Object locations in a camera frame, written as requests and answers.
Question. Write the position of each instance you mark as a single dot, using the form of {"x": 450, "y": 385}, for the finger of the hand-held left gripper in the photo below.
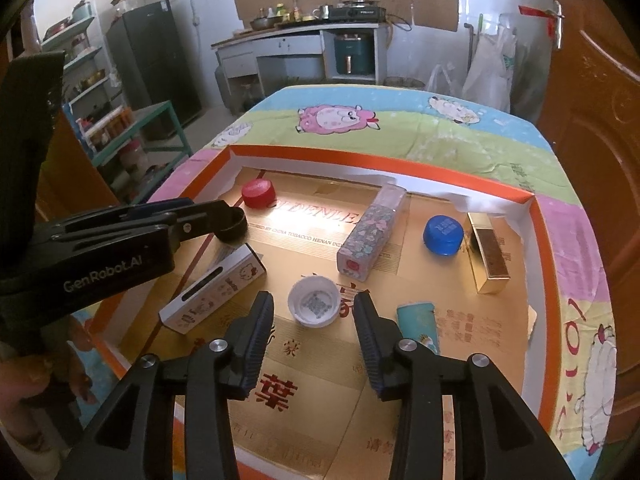
{"x": 160, "y": 207}
{"x": 205, "y": 217}

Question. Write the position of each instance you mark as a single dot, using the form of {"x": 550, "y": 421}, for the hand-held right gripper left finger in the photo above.
{"x": 260, "y": 340}

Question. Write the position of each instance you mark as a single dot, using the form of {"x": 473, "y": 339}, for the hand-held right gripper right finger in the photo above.
{"x": 367, "y": 345}

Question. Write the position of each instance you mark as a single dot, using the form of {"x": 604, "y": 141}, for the red bottle cap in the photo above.
{"x": 257, "y": 194}

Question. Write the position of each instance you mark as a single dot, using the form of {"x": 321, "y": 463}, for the white bottle cap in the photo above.
{"x": 314, "y": 305}

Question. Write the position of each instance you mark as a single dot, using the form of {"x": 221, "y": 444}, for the orange-rimmed cardboard box tray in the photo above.
{"x": 310, "y": 410}

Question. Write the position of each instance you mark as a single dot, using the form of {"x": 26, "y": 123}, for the blue bottle cap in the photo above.
{"x": 442, "y": 234}

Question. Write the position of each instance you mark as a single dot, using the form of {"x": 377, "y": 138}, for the person's left hand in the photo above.
{"x": 25, "y": 375}

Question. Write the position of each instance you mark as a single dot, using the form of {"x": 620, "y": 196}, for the teal small box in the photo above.
{"x": 417, "y": 325}

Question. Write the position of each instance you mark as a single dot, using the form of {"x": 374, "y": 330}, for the white cartoon print box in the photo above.
{"x": 210, "y": 290}

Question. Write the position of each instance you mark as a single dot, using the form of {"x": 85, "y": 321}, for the green metal table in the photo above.
{"x": 150, "y": 115}

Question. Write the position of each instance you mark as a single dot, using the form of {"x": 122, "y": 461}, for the floral patterned clear box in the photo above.
{"x": 367, "y": 235}

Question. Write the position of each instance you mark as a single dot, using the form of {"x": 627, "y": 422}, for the black refrigerator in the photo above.
{"x": 150, "y": 60}

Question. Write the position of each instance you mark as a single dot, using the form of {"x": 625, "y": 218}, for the gold rectangular box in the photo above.
{"x": 487, "y": 255}

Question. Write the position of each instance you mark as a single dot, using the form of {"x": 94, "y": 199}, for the white storage shelf rack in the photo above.
{"x": 85, "y": 60}

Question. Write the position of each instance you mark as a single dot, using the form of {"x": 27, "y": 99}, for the white kitchen counter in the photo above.
{"x": 280, "y": 45}

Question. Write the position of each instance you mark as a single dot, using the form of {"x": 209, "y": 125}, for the metal basin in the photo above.
{"x": 265, "y": 23}

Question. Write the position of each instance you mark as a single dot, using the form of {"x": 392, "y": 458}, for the teal air fryer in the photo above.
{"x": 354, "y": 54}

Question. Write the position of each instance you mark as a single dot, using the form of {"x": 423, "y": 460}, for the metal kettle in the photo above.
{"x": 321, "y": 12}

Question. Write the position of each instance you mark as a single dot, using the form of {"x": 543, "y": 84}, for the black gas stove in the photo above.
{"x": 357, "y": 12}

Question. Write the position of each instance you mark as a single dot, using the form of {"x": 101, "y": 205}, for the small clear plastic bag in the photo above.
{"x": 442, "y": 81}

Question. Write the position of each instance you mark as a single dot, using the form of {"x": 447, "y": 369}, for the large white plastic bag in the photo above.
{"x": 490, "y": 70}

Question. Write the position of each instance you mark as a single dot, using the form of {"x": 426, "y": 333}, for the orange wooden door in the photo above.
{"x": 590, "y": 110}

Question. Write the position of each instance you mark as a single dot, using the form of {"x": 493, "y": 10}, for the red door ribbon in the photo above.
{"x": 532, "y": 11}

